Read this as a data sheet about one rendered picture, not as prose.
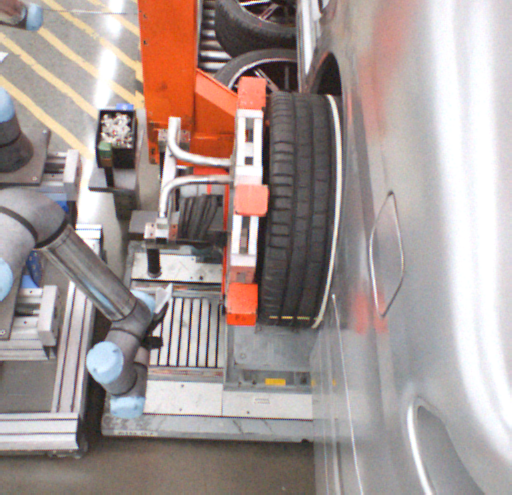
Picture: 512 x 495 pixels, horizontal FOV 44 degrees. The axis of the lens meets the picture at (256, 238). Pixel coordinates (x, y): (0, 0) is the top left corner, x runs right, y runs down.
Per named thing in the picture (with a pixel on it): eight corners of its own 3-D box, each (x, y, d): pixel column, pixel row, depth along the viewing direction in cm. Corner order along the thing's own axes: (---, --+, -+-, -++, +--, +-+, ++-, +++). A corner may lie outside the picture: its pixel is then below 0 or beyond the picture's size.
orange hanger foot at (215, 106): (333, 177, 233) (353, 108, 205) (191, 168, 230) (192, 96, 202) (330, 144, 243) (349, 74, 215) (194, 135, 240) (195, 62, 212)
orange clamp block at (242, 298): (255, 296, 167) (255, 327, 162) (226, 295, 166) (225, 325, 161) (258, 283, 161) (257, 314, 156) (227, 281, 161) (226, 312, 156)
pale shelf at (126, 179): (134, 195, 233) (134, 189, 231) (88, 192, 232) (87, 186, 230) (147, 114, 258) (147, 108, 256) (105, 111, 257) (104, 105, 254)
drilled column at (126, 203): (138, 220, 278) (131, 155, 244) (115, 219, 278) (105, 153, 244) (141, 202, 284) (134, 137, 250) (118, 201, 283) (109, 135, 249)
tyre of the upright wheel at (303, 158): (354, 48, 177) (316, 207, 228) (270, 42, 176) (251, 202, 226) (384, 225, 135) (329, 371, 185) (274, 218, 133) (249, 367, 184)
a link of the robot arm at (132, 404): (135, 402, 134) (150, 418, 141) (140, 356, 142) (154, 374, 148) (101, 406, 136) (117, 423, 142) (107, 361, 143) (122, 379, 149)
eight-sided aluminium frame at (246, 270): (244, 337, 186) (262, 228, 142) (222, 336, 186) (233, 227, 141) (247, 194, 218) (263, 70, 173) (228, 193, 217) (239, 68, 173)
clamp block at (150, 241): (180, 251, 163) (180, 239, 159) (145, 249, 162) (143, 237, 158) (181, 235, 166) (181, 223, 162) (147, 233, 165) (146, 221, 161)
